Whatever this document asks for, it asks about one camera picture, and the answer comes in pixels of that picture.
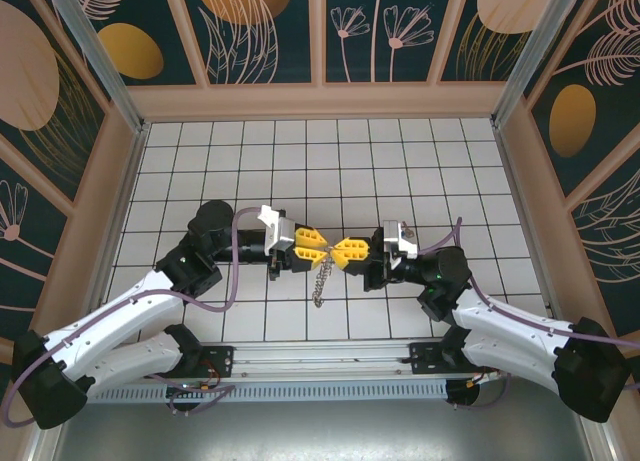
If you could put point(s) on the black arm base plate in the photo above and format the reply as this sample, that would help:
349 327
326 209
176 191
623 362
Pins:
422 358
220 361

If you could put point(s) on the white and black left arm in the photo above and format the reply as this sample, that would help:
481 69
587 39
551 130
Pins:
115 316

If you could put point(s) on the aluminium corner post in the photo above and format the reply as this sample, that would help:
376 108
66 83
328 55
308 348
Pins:
530 46
100 66

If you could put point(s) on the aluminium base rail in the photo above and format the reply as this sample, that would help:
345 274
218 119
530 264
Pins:
320 361

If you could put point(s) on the grey metal base sheet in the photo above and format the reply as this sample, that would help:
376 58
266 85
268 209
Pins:
320 436

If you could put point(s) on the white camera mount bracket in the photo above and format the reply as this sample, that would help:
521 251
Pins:
409 252
267 215

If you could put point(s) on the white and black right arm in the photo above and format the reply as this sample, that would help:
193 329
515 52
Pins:
515 331

